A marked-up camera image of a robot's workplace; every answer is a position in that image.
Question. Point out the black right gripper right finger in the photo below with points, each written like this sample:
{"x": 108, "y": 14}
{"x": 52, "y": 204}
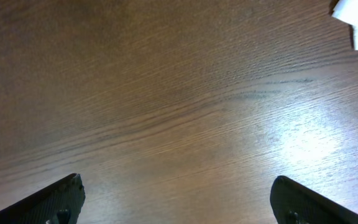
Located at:
{"x": 292, "y": 202}

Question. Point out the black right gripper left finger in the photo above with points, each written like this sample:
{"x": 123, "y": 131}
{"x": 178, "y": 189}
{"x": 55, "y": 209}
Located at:
{"x": 59, "y": 203}

